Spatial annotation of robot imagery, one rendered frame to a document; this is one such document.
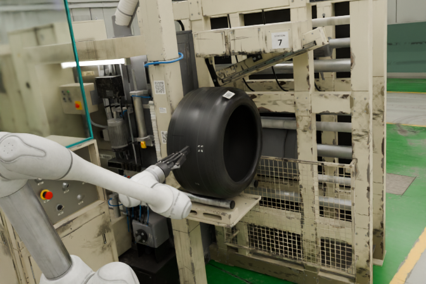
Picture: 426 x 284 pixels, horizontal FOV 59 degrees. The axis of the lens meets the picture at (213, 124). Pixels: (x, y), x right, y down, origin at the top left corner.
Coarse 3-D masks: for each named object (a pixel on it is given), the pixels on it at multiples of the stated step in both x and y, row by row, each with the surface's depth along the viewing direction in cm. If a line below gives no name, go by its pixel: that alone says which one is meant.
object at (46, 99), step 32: (0, 0) 166; (32, 0) 179; (64, 0) 193; (0, 32) 167; (32, 32) 179; (64, 32) 194; (0, 64) 167; (32, 64) 180; (64, 64) 195; (0, 96) 168; (32, 96) 181; (64, 96) 196; (0, 128) 169; (32, 128) 182; (64, 128) 196
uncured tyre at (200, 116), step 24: (192, 96) 195; (216, 96) 188; (240, 96) 197; (192, 120) 184; (216, 120) 181; (240, 120) 230; (168, 144) 190; (192, 144) 181; (216, 144) 179; (240, 144) 233; (192, 168) 184; (216, 168) 181; (240, 168) 227; (192, 192) 203; (216, 192) 190; (240, 192) 204
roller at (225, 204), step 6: (186, 192) 213; (192, 198) 208; (198, 198) 206; (204, 198) 204; (210, 198) 202; (216, 198) 201; (222, 198) 200; (210, 204) 202; (216, 204) 200; (222, 204) 198; (228, 204) 196; (234, 204) 198
